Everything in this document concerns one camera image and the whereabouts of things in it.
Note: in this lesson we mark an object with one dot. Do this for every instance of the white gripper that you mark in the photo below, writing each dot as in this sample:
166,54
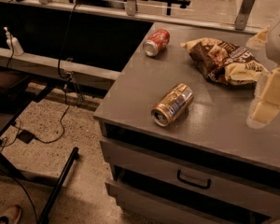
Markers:
279,39

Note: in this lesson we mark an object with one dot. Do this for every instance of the red coke can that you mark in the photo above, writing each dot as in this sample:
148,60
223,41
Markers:
156,42

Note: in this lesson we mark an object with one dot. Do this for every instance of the gold and silver can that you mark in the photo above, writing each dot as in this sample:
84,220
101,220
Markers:
172,104

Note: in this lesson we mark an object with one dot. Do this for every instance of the brown chip bag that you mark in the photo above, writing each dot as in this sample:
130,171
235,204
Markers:
223,62

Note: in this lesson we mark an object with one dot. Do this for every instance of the grey drawer cabinet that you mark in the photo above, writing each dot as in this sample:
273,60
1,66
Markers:
210,139

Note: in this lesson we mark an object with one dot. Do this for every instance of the black power adapter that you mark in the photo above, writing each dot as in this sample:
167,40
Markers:
25,136

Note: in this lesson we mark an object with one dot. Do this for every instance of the white spray bottle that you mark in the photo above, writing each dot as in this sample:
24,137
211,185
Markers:
13,43

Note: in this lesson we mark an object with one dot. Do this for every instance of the orange white sneaker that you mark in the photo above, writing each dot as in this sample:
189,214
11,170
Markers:
11,216

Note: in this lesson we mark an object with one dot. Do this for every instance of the metal railing post right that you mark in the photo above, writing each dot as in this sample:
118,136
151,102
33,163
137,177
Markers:
243,14

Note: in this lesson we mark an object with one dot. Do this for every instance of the metal railing post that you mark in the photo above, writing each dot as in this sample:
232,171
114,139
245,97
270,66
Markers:
131,7
243,14

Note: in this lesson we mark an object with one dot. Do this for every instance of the black drawer handle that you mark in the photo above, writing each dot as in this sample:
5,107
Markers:
193,181

